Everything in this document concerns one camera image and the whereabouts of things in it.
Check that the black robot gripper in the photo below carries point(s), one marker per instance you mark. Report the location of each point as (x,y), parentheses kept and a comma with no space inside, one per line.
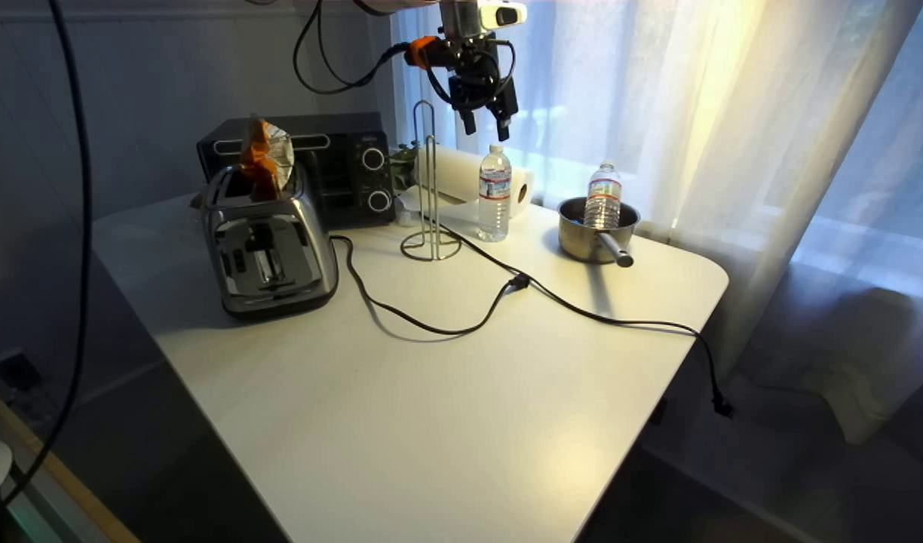
(468,47)

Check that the clear water bottle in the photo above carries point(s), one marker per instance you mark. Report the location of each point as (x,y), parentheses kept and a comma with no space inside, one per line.
(495,194)

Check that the water bottle in pot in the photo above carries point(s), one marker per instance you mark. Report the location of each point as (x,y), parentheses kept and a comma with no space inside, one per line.
(604,198)

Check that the black toaster oven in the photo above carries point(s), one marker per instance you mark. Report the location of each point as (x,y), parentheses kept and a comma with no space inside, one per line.
(341,162)

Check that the orange snack bag in toaster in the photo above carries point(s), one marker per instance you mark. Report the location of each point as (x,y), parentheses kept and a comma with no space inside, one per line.
(267,160)

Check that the silver two-slot toaster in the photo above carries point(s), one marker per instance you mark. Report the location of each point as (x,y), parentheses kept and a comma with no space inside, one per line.
(269,258)

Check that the white paper towel roll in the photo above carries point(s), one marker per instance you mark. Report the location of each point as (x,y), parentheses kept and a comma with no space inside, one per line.
(459,175)

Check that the metal paper towel holder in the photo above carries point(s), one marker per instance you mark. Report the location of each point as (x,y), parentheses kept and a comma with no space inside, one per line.
(430,243)

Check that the small steel saucepan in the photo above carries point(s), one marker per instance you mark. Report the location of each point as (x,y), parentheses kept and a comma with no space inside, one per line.
(596,245)

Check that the white table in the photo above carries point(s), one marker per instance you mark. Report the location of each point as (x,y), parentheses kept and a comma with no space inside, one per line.
(481,400)

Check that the white sheer curtain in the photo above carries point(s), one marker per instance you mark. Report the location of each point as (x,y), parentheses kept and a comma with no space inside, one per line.
(728,119)

